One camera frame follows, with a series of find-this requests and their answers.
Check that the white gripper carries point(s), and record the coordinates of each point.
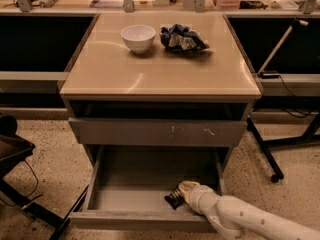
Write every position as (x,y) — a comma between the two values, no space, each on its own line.
(197,194)

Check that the black rxbar chocolate bar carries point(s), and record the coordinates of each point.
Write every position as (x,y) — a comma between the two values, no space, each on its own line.
(175,199)

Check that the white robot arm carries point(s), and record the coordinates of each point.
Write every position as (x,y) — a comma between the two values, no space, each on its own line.
(231,216)

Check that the open grey middle drawer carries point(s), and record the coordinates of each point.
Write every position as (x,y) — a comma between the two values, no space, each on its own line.
(129,185)

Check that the closed grey top drawer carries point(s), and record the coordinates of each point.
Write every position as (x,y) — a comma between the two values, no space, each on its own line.
(156,132)

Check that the grey drawer cabinet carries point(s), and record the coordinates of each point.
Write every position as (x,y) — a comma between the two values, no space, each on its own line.
(108,81)

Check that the white rod with black base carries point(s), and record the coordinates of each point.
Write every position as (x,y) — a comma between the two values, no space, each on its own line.
(263,73)

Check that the crumpled blue chip bag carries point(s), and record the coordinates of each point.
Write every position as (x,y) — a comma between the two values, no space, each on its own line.
(182,39)

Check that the white ceramic bowl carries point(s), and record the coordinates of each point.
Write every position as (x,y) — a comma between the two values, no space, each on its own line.
(138,38)

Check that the black chair left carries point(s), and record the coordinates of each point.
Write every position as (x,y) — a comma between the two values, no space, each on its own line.
(13,150)

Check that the black wheeled stand frame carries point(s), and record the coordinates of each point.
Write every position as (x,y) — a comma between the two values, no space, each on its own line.
(310,136)

